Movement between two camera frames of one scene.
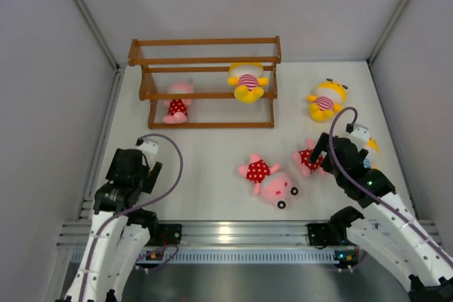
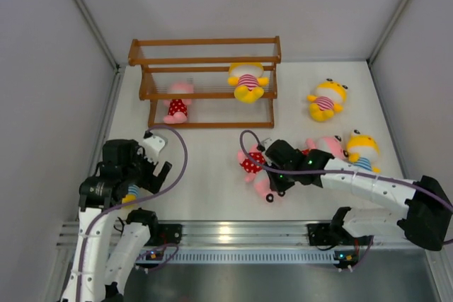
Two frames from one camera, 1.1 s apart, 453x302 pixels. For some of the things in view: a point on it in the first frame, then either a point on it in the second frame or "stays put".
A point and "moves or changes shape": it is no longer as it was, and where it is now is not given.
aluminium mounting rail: x=87 y=233 stays put
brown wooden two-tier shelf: x=208 y=83 stays put
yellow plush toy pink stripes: x=328 y=99 stays put
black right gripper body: x=328 y=165 → x=282 y=182
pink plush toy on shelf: x=178 y=110 stays put
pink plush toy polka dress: x=275 y=188 moves or changes shape
